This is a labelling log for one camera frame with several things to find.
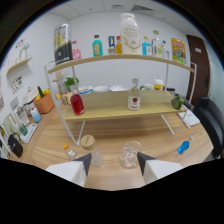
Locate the teal glass bottle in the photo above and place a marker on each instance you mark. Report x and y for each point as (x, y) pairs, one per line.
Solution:
(97, 47)

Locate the white bowl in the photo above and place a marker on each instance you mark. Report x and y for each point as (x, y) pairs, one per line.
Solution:
(101, 89)
(118, 88)

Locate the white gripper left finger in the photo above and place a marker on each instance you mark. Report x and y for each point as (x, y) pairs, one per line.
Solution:
(71, 170)

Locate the clear bottle green cap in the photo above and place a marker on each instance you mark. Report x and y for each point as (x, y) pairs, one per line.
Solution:
(156, 45)

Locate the brown door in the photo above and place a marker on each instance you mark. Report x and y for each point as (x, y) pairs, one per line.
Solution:
(200, 70)

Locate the black sofa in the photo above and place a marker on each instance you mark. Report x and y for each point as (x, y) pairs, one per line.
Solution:
(211, 125)

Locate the orange liquid bottle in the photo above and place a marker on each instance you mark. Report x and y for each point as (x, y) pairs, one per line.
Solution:
(118, 46)

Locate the glass cup with ice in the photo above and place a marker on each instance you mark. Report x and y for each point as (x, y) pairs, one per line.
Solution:
(128, 156)

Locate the white folded cloth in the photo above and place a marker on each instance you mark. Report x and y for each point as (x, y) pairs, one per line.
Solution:
(189, 117)

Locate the clear bottle red label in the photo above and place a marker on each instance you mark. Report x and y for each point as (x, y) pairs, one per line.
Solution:
(134, 100)

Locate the clear bottle orange cap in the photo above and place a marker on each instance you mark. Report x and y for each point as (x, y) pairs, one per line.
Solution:
(71, 153)

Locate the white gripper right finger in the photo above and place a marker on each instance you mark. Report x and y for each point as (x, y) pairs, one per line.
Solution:
(156, 168)

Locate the yellow snack bag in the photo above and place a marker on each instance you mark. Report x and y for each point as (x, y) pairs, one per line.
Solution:
(178, 50)

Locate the black yellow foil bag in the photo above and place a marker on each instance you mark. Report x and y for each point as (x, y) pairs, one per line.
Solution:
(63, 45)

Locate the green leafy plant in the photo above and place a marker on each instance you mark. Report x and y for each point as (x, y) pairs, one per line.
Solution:
(71, 83)

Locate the glass jar cork lid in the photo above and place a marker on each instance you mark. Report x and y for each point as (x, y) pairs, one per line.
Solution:
(89, 143)

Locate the small clear bottle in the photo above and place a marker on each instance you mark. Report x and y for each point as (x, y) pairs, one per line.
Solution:
(165, 50)

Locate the two-tier wooden shelf rack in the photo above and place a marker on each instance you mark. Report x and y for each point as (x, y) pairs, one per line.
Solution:
(116, 105)

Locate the orange storage basket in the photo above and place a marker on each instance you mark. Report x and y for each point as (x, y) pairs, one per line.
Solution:
(44, 104)

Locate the light blue bottle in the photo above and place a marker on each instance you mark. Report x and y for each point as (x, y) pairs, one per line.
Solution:
(146, 47)

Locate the blue liquid small bottle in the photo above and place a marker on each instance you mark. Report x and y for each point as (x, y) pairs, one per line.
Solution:
(183, 146)

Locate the white tray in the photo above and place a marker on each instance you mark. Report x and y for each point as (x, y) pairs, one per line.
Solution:
(29, 132)

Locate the glass bowl of limes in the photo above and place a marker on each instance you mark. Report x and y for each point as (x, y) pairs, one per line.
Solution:
(177, 101)

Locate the blue white cup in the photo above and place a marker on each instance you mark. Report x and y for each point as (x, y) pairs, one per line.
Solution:
(36, 115)

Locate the colourful rim bowl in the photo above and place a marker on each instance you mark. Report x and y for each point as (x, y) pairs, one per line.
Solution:
(86, 90)

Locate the small pink bottle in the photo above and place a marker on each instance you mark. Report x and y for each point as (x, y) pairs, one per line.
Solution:
(76, 52)

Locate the red liquid glass bottle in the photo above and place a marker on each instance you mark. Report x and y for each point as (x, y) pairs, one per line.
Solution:
(77, 105)

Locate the wooden wall shelf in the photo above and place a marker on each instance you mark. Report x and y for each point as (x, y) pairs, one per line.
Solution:
(19, 64)

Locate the small green cup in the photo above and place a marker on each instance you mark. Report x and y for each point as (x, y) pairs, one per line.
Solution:
(23, 130)

